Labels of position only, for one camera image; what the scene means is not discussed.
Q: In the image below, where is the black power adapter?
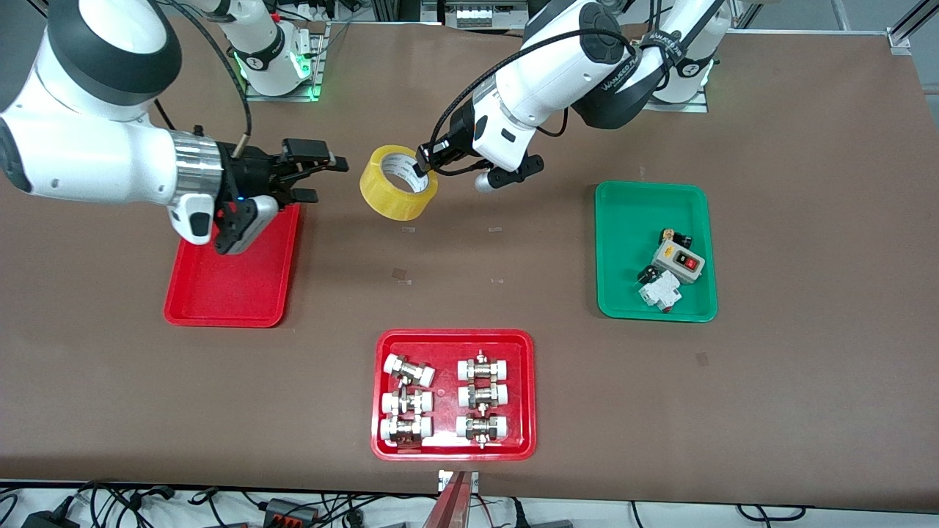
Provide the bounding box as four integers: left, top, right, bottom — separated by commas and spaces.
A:
21, 510, 81, 528

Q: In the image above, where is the aluminium corner profile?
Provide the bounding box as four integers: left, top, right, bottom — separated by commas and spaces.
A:
886, 0, 939, 56

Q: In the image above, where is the white electrical box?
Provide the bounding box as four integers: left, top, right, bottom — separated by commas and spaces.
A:
444, 0, 530, 30

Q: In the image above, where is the green plastic tray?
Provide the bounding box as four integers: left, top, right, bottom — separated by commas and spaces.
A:
594, 180, 718, 323

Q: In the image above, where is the black connector with red buttons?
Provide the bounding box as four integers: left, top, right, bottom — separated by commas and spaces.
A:
263, 497, 321, 528

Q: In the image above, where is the aluminium left arm base plate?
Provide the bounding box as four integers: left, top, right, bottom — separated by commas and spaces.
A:
632, 70, 710, 114

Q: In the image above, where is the empty red plastic tray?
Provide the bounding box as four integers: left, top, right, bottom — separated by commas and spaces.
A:
163, 204, 302, 329

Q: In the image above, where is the metal fitting with white caps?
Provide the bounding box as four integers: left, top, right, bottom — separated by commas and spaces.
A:
379, 416, 434, 447
383, 354, 436, 387
458, 383, 511, 410
456, 413, 511, 448
381, 389, 434, 417
458, 352, 511, 382

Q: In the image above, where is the red metal bar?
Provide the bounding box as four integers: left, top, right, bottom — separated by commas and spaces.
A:
424, 471, 478, 528

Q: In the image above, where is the yellow packing tape roll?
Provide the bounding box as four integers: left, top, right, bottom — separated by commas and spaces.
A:
359, 144, 439, 222

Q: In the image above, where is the grey on-off switch box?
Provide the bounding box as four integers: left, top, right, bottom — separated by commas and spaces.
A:
651, 241, 706, 285

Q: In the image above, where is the red tray holding fittings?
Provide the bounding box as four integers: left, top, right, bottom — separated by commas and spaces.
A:
370, 329, 538, 462

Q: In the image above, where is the aluminium right arm base plate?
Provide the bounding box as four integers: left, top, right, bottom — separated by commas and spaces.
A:
244, 21, 329, 103

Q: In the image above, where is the white circuit breaker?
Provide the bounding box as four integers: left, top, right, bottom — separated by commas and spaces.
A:
638, 273, 683, 313

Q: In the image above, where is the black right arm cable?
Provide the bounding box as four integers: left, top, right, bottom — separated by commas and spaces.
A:
156, 0, 255, 159

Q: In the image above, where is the black floor cable bundle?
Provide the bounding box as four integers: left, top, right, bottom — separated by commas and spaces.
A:
0, 480, 254, 528

